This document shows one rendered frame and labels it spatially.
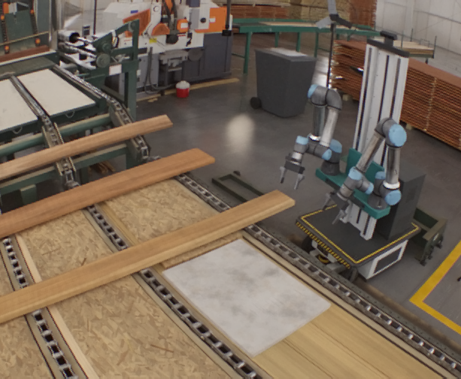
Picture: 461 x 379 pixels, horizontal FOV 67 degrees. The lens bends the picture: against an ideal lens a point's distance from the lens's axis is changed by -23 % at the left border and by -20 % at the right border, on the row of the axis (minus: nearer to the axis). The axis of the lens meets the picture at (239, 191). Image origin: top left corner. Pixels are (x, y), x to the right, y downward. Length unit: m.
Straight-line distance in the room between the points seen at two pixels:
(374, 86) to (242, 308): 1.80
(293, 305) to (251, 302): 0.18
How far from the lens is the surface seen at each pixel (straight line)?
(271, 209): 2.29
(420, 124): 6.94
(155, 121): 3.18
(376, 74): 2.89
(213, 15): 7.27
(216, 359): 1.59
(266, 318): 1.73
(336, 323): 1.79
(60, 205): 2.36
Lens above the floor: 2.10
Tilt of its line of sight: 30 degrees down
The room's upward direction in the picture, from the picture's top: 5 degrees clockwise
